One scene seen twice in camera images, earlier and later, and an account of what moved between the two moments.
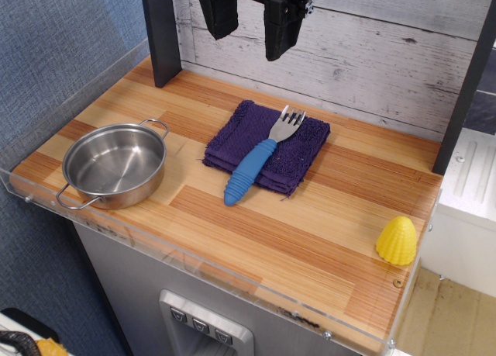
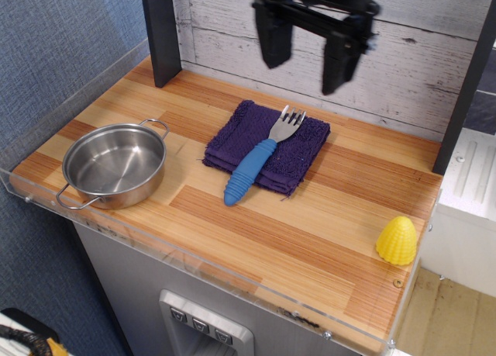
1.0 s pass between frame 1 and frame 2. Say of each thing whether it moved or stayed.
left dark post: stayed
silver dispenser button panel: stayed
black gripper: moved
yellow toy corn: stayed
